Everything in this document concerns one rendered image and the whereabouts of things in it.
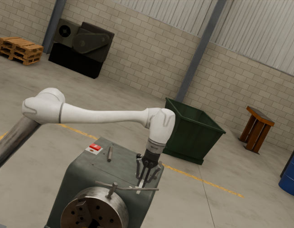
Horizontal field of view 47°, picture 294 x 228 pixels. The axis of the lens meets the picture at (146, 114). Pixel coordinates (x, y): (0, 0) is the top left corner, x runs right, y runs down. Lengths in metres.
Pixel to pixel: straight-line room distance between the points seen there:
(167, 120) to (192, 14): 10.21
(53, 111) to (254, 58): 10.79
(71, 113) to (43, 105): 0.13
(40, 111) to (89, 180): 0.47
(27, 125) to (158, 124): 0.66
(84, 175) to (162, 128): 0.51
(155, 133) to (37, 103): 0.55
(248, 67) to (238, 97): 1.08
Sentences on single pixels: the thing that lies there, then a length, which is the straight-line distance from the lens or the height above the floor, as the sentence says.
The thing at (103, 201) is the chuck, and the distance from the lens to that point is 1.65.
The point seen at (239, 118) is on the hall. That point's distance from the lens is 12.21.
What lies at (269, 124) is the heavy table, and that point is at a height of 0.89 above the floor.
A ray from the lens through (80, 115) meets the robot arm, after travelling 1.57.
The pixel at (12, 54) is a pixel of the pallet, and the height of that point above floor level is 0.15.
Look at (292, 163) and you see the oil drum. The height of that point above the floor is 0.59.
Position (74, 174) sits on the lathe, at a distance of 1.83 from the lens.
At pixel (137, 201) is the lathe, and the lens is 1.79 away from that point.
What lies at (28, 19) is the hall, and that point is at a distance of 12.42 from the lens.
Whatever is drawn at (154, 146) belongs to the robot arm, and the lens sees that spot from 1.59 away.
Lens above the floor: 2.04
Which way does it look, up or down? 13 degrees down
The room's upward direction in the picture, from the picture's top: 23 degrees clockwise
